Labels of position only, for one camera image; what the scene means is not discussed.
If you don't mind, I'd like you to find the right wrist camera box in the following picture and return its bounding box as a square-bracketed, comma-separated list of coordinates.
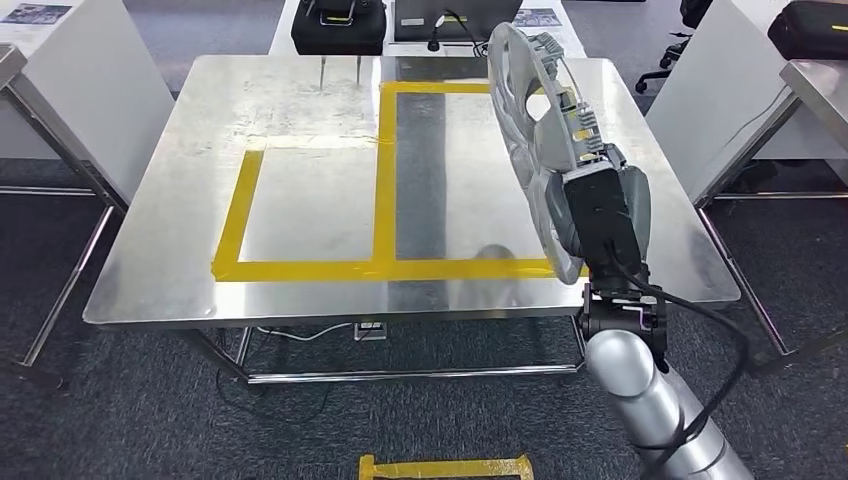
[561, 162, 645, 276]

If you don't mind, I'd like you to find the white desk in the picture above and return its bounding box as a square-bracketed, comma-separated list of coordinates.
[645, 0, 848, 203]
[268, 0, 588, 60]
[0, 0, 176, 205]

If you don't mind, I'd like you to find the silver plastic hubcap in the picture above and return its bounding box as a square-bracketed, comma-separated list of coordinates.
[487, 21, 654, 286]

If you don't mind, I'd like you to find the black floor cable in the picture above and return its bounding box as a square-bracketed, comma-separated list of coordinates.
[213, 327, 333, 425]

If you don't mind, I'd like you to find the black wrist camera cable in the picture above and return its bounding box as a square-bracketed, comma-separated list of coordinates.
[604, 241, 752, 480]

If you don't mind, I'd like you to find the printed paper sheet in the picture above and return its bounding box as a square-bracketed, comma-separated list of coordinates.
[0, 3, 73, 26]
[513, 7, 564, 29]

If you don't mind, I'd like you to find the black desk cable bundle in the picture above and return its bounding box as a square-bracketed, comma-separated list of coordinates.
[427, 7, 495, 58]

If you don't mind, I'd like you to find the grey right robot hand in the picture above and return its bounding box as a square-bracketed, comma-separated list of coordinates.
[544, 142, 655, 263]

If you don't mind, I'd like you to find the black carry case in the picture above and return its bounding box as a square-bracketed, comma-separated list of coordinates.
[291, 0, 388, 57]
[767, 0, 848, 62]

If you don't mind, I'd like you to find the white floor cable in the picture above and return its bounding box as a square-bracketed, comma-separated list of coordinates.
[256, 322, 356, 344]

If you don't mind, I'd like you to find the black office chair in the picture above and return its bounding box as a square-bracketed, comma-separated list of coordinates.
[634, 0, 715, 94]

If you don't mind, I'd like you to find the dark grey laptop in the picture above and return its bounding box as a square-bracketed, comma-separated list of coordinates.
[393, 0, 525, 43]

